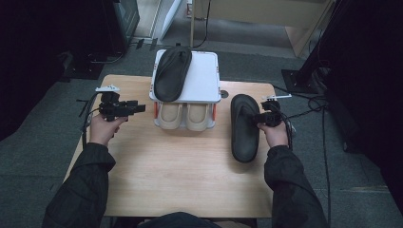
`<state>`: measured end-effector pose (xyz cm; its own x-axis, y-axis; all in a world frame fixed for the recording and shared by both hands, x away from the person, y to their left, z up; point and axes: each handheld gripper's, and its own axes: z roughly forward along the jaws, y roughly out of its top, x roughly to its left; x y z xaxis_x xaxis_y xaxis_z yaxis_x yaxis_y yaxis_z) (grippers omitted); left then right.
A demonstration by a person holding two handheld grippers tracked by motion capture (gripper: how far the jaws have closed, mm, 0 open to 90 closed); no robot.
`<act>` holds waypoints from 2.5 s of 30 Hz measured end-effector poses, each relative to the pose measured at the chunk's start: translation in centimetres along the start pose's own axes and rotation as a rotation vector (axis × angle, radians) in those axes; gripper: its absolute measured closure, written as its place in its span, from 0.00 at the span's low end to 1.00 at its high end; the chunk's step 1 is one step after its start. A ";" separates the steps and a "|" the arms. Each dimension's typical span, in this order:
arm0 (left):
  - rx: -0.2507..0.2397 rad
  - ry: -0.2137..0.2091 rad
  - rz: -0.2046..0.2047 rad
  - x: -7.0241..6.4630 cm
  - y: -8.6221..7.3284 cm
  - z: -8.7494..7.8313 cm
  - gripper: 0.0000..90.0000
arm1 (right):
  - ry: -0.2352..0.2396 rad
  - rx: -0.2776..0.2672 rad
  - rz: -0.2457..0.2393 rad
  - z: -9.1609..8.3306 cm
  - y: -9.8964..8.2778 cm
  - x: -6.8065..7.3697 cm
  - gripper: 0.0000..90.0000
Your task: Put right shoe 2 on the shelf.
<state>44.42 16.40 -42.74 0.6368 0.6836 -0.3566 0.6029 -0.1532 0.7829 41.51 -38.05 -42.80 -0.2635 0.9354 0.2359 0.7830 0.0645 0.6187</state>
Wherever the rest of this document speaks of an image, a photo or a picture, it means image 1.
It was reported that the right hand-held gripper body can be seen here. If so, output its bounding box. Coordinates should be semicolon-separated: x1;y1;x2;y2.
259;93;293;128

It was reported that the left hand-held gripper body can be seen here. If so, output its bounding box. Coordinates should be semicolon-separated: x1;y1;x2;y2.
95;85;129;123

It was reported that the black flip-flop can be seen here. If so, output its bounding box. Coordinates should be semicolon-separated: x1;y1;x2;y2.
153;46;193;103
230;93;261;164

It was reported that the beige clog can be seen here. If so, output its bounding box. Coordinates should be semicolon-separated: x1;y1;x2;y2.
184;103;212;132
156;103;184;130

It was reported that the white shoe rack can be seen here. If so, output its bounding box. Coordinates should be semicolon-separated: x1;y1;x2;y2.
148;48;222;131

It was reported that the person's right hand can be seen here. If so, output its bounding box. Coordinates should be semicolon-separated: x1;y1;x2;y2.
257;120;291;149

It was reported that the person's left hand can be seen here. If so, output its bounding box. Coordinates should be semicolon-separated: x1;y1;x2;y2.
89;113;129;147

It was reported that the black metal stand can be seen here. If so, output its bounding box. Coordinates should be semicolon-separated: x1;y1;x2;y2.
280;0;346;95

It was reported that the black stand base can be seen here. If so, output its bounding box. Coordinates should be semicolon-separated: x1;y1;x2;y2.
63;51;126;80

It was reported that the dark cabinet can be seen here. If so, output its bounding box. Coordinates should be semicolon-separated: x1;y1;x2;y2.
104;0;141;55

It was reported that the white leaning board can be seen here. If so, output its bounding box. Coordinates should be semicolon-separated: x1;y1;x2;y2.
160;0;183;41

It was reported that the person's dark torso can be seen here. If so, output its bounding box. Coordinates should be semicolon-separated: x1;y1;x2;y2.
137;211;222;228

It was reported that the right hand-held gripper cable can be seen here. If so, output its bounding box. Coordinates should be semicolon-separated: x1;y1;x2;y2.
271;103;296;150

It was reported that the black floor cable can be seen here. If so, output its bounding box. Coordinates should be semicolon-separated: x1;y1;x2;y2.
272;85;332;228

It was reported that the black hanging cable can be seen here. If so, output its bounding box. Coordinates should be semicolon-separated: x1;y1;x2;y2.
193;0;212;49

